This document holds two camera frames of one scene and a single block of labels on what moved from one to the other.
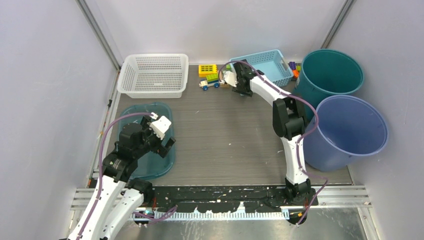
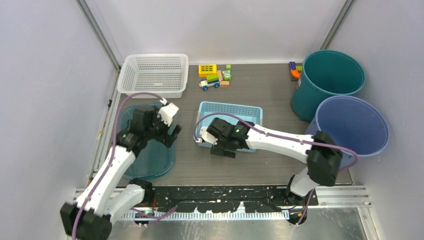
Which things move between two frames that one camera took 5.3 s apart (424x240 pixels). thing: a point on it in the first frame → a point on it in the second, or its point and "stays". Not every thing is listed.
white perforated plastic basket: x=153 y=76 stays
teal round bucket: x=325 y=73 stays
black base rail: x=226 y=198 stays
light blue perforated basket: x=270 y=63 → x=252 y=113
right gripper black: x=238 y=90 → x=219 y=149
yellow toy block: x=206 y=69 stays
